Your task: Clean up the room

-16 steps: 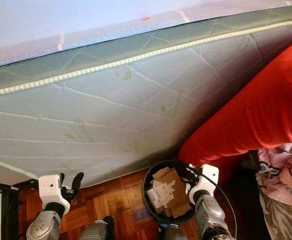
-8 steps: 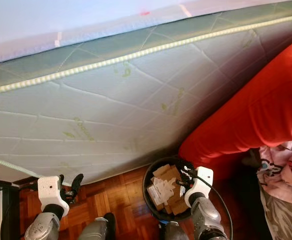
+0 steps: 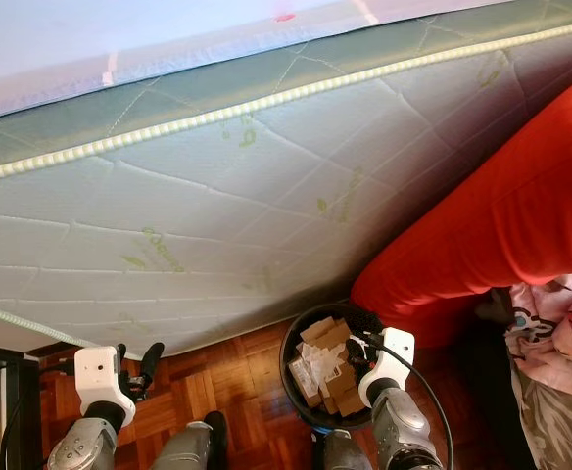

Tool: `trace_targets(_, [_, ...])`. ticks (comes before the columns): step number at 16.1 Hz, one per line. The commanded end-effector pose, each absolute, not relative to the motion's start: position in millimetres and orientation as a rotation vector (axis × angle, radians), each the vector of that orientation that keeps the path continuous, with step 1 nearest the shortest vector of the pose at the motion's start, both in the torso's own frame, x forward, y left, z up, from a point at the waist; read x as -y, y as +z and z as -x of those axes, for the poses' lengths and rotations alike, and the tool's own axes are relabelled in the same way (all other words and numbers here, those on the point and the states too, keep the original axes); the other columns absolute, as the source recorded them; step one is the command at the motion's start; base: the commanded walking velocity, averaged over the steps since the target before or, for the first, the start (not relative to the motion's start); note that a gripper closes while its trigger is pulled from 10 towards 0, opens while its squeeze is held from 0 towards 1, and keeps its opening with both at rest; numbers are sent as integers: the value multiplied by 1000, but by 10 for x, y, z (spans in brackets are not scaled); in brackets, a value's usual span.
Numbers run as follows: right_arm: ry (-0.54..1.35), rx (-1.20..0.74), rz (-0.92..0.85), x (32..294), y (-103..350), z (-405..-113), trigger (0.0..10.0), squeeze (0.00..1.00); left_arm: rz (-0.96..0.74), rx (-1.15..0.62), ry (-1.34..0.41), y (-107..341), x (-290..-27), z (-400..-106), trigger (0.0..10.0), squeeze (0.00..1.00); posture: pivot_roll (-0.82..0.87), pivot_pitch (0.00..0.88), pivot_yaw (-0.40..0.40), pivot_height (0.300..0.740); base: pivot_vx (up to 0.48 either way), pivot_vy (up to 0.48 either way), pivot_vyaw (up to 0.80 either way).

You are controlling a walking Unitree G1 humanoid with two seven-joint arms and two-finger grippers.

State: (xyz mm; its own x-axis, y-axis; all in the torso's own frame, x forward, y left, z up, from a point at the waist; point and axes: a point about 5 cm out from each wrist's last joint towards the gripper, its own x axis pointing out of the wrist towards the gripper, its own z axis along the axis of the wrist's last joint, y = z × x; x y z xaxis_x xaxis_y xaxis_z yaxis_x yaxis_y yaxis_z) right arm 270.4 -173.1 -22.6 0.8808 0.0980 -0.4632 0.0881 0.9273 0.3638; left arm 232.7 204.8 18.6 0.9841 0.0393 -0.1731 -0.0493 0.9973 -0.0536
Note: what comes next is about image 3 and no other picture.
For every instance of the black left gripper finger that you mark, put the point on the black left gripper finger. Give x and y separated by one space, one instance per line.
154 362
122 356

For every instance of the pink cartoon print blanket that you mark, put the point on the pink cartoon print blanket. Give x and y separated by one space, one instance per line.
550 352

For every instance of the large red folded cushion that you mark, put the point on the large red folded cushion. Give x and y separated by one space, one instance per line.
501 225

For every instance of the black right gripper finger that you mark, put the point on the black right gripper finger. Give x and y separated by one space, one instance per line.
364 323

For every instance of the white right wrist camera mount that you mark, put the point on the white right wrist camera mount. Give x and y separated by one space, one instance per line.
392 362

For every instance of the white crumpled paper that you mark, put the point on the white crumpled paper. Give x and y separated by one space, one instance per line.
317 367

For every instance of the silver robot right leg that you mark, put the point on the silver robot right leg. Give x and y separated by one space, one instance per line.
343 452

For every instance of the black round waste bin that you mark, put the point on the black round waste bin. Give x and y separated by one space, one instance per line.
288 377

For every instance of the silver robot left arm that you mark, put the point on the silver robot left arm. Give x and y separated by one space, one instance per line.
80 446

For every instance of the black framed cabinet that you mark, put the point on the black framed cabinet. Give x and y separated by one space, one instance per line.
2 411

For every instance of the brown cardboard piece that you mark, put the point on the brown cardboard piece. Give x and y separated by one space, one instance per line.
345 392

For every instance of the white quilted mattress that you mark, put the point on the white quilted mattress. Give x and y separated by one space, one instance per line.
227 215

